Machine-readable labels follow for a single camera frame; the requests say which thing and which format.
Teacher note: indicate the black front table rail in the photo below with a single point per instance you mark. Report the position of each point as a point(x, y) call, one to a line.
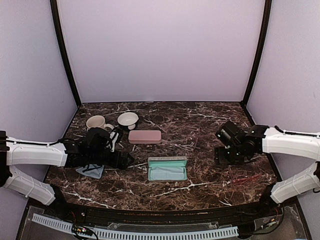
point(101, 216)

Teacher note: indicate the black frame right post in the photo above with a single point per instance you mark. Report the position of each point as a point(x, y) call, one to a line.
point(258, 53)

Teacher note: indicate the light blue cleaning cloth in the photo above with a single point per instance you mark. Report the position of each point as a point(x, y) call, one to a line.
point(167, 174)

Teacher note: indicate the black frame post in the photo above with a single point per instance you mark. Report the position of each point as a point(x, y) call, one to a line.
point(63, 51)
point(258, 53)

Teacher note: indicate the white slotted cable duct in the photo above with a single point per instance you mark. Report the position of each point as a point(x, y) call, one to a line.
point(100, 233)

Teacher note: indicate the clear pink sunglasses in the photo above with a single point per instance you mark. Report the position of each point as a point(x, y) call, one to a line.
point(239, 176)

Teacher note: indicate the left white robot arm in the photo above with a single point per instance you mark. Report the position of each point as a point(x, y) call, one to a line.
point(97, 147)

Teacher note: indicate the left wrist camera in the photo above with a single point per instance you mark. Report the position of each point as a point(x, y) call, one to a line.
point(115, 136)

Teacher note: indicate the white bowl dark exterior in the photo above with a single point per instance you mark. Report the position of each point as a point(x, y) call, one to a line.
point(128, 121)

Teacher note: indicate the beige ceramic mug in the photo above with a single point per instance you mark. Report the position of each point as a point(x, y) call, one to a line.
point(98, 121)

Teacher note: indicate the small circuit board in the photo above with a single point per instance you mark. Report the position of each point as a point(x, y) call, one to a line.
point(81, 230)

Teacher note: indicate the grey case teal lining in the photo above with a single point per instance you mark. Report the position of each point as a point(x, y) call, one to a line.
point(167, 161)

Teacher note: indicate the black frame left post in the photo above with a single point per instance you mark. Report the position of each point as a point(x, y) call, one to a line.
point(63, 51)

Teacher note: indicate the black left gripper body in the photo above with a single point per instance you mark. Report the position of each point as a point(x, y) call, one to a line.
point(121, 165)

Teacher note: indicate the pink glasses case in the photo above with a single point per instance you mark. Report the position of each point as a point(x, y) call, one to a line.
point(145, 136)

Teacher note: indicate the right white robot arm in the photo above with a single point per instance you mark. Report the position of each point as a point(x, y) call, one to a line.
point(240, 145)

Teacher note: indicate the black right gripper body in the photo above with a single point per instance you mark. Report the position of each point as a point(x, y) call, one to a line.
point(229, 158)

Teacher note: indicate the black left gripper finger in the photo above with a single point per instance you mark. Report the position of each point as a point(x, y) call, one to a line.
point(129, 162)
point(128, 157)

